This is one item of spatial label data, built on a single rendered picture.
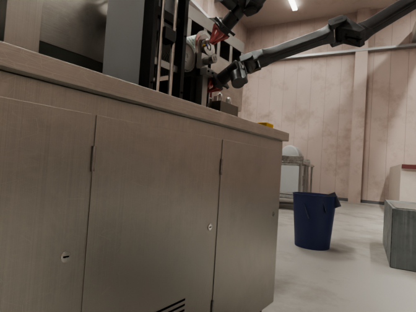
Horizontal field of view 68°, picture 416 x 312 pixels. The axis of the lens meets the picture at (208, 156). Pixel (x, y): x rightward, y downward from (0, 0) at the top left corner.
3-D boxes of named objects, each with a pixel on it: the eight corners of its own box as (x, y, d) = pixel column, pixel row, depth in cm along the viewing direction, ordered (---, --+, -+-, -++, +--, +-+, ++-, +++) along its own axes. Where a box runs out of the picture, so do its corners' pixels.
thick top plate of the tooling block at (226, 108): (220, 112, 144) (220, 99, 144) (159, 116, 168) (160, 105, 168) (237, 118, 157) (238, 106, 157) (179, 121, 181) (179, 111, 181)
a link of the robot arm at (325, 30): (345, 34, 130) (344, 12, 121) (350, 43, 126) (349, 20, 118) (246, 69, 141) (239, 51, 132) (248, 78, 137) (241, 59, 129)
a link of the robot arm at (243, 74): (256, 66, 138) (251, 51, 132) (261, 83, 132) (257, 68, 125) (231, 76, 141) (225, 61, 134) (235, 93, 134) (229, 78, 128)
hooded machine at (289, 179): (305, 197, 874) (308, 147, 879) (301, 199, 816) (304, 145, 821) (280, 194, 907) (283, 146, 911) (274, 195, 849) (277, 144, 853)
